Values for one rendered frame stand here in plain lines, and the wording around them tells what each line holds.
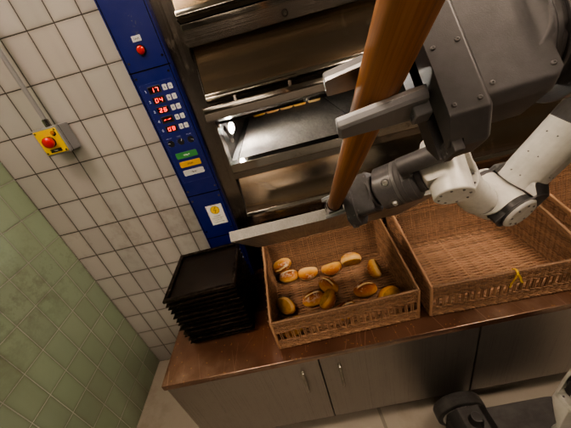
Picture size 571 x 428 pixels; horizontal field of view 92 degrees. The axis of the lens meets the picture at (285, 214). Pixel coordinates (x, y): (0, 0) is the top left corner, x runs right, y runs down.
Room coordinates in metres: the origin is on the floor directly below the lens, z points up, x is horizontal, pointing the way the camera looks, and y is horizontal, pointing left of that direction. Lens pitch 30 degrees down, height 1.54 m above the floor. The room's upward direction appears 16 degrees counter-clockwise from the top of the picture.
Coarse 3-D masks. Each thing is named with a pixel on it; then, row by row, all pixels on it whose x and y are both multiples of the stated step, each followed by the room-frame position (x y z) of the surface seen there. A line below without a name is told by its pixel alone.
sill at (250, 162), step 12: (384, 132) 1.13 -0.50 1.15; (300, 144) 1.20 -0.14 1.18; (312, 144) 1.15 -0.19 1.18; (324, 144) 1.15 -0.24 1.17; (336, 144) 1.15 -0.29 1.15; (252, 156) 1.21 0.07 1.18; (264, 156) 1.17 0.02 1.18; (276, 156) 1.17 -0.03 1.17; (288, 156) 1.16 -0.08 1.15; (240, 168) 1.18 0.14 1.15
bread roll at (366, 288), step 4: (360, 284) 0.83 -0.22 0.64; (364, 284) 0.82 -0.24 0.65; (368, 284) 0.82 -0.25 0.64; (372, 284) 0.82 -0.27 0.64; (356, 288) 0.82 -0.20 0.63; (360, 288) 0.81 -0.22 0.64; (364, 288) 0.81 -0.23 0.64; (368, 288) 0.81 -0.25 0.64; (372, 288) 0.81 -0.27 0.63; (376, 288) 0.81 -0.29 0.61; (356, 292) 0.81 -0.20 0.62; (360, 292) 0.80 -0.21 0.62; (364, 292) 0.80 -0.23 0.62; (368, 292) 0.80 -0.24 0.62; (372, 292) 0.80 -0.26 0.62; (360, 296) 0.80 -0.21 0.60; (364, 296) 0.80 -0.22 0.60; (368, 296) 0.80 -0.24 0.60
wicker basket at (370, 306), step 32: (384, 224) 0.97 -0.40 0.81; (320, 256) 1.07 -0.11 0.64; (384, 256) 0.96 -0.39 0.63; (288, 288) 0.97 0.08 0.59; (352, 288) 0.87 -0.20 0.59; (416, 288) 0.66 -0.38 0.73; (288, 320) 0.68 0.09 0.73; (320, 320) 0.67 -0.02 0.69; (352, 320) 0.71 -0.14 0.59; (384, 320) 0.66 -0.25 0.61
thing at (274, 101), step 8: (304, 88) 1.01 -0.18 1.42; (312, 88) 1.01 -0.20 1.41; (320, 88) 1.00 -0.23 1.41; (280, 96) 1.02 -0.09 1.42; (288, 96) 1.01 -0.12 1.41; (296, 96) 1.01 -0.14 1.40; (304, 96) 1.01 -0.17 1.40; (312, 96) 1.14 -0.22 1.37; (248, 104) 1.02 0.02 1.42; (256, 104) 1.02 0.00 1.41; (264, 104) 1.02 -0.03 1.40; (272, 104) 1.02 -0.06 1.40; (280, 104) 1.16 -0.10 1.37; (216, 112) 1.03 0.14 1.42; (224, 112) 1.03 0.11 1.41; (232, 112) 1.03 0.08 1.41; (240, 112) 1.02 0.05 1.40; (248, 112) 1.10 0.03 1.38; (208, 120) 1.03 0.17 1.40; (216, 120) 1.04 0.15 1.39; (224, 120) 1.22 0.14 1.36
